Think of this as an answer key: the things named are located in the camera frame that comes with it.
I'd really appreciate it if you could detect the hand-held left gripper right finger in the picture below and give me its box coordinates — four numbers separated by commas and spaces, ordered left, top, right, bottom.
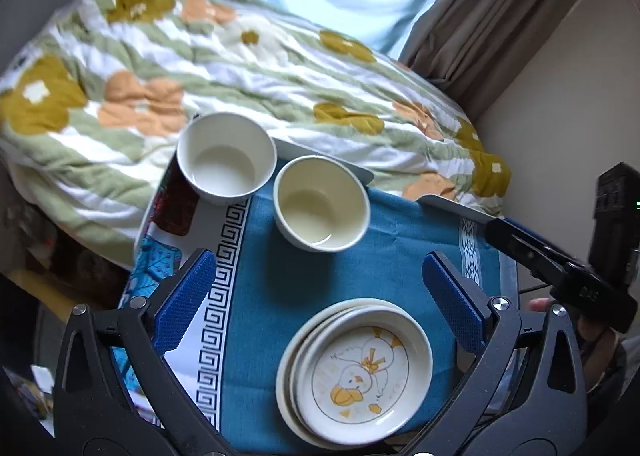
395, 250, 588, 456

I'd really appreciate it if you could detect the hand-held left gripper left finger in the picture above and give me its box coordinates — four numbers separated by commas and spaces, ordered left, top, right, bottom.
52, 247, 236, 456

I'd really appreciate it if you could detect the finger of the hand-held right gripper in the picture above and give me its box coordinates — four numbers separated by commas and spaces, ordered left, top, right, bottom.
485, 217, 586, 288

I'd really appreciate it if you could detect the small white duck plate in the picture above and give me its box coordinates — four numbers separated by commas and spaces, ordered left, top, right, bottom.
291, 312, 434, 446

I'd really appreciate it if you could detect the plain white plate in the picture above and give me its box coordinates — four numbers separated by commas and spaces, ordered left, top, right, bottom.
286, 303, 423, 444

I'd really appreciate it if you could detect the stack of duck plates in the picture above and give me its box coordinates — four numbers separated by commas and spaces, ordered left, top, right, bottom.
275, 298, 426, 452

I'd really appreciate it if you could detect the white bowl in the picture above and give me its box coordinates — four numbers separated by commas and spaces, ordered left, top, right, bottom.
176, 111, 278, 207

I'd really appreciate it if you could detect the cream bowl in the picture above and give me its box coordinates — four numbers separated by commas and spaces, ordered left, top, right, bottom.
272, 154, 372, 253

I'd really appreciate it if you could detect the person's right hand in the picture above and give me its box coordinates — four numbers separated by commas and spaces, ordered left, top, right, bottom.
529, 297, 623, 394

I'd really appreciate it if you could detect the blue table cloth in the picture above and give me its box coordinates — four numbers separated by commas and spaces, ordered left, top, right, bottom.
117, 193, 503, 456

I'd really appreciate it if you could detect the brown curtain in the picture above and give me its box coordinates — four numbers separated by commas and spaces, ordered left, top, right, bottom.
400, 0, 608, 122

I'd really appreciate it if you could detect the floral striped blanket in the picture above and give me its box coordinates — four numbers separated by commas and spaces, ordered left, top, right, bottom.
0, 0, 513, 267

